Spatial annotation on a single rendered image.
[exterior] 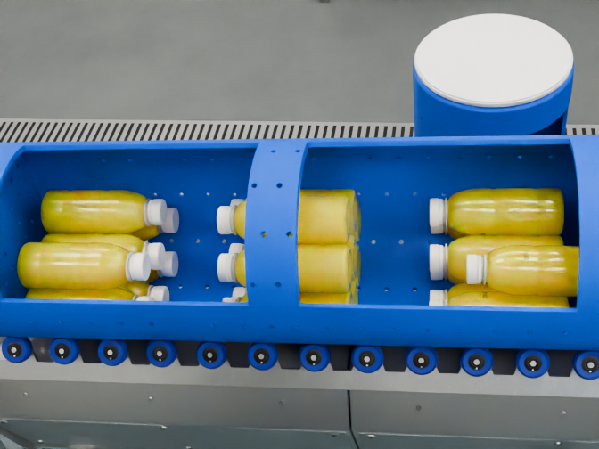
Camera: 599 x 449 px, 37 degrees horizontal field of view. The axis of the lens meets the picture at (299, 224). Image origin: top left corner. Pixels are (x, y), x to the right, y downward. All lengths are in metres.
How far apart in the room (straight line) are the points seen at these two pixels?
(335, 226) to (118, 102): 2.40
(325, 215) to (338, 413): 0.32
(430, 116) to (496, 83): 0.13
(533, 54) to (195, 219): 0.67
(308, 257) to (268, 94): 2.22
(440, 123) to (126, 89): 2.12
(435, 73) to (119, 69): 2.23
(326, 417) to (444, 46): 0.72
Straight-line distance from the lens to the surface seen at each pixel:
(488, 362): 1.27
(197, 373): 1.35
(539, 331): 1.17
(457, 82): 1.61
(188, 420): 1.41
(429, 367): 1.27
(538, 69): 1.65
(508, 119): 1.59
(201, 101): 3.42
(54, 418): 1.49
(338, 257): 1.19
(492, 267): 1.19
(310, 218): 1.19
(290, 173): 1.15
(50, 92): 3.69
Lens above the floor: 1.99
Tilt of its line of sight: 44 degrees down
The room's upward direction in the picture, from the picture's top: 9 degrees counter-clockwise
